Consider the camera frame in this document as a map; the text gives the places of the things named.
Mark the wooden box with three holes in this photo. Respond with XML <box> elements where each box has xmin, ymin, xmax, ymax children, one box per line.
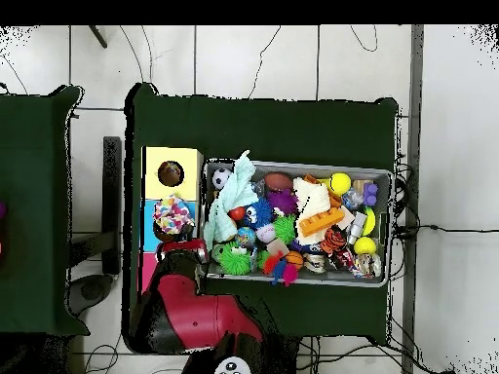
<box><xmin>137</xmin><ymin>145</ymin><xmax>205</xmax><ymax>306</ymax></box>

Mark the brown toy football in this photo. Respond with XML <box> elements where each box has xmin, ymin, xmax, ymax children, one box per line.
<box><xmin>263</xmin><ymin>171</ymin><xmax>294</xmax><ymax>192</ymax></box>

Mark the colourful patterned cloth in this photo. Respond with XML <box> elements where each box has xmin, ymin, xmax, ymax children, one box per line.
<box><xmin>158</xmin><ymin>160</ymin><xmax>184</xmax><ymax>180</ymax></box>

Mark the green spiky caterpillar toy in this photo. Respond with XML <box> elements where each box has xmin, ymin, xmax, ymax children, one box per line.
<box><xmin>272</xmin><ymin>214</ymin><xmax>297</xmax><ymax>245</ymax></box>

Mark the small soccer ball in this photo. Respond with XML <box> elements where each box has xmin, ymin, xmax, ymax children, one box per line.
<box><xmin>211</xmin><ymin>168</ymin><xmax>234</xmax><ymax>191</ymax></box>

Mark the mint green cloth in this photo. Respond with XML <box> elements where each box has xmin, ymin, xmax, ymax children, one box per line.
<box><xmin>202</xmin><ymin>149</ymin><xmax>260</xmax><ymax>250</ymax></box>

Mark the black stand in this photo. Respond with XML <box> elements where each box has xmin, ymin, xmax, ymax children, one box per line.
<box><xmin>69</xmin><ymin>135</ymin><xmax>123</xmax><ymax>317</ymax></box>

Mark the purple spiky toy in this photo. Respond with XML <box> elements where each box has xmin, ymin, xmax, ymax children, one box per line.
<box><xmin>267</xmin><ymin>188</ymin><xmax>299</xmax><ymax>215</ymax></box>

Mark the orange toy brick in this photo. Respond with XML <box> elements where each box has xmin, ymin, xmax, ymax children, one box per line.
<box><xmin>297</xmin><ymin>206</ymin><xmax>347</xmax><ymax>238</ymax></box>

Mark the smooth yellow ball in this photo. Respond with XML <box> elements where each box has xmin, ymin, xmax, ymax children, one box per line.
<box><xmin>353</xmin><ymin>236</ymin><xmax>378</xmax><ymax>256</ymax></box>

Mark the green puffer ball with eyes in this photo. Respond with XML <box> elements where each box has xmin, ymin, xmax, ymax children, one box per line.
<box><xmin>211</xmin><ymin>241</ymin><xmax>252</xmax><ymax>277</ymax></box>

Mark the multicolour spiky caterpillar toy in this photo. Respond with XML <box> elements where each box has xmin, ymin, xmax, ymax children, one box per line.
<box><xmin>256</xmin><ymin>248</ymin><xmax>301</xmax><ymax>287</ymax></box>

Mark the yellow tennis ball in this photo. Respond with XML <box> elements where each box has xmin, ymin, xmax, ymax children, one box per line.
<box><xmin>328</xmin><ymin>171</ymin><xmax>353</xmax><ymax>196</ymax></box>

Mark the shallow mesh bin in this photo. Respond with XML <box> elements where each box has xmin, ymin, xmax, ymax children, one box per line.
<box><xmin>196</xmin><ymin>157</ymin><xmax>395</xmax><ymax>288</ymax></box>

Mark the dark green side tablecloth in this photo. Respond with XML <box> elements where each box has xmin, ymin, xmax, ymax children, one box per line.
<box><xmin>0</xmin><ymin>85</ymin><xmax>91</xmax><ymax>337</ymax></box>

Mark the cream yellow cloth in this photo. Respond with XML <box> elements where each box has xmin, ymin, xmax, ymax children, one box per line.
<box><xmin>291</xmin><ymin>176</ymin><xmax>332</xmax><ymax>246</ymax></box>

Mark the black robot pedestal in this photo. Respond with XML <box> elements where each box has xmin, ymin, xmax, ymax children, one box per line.
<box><xmin>268</xmin><ymin>334</ymin><xmax>301</xmax><ymax>374</ymax></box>

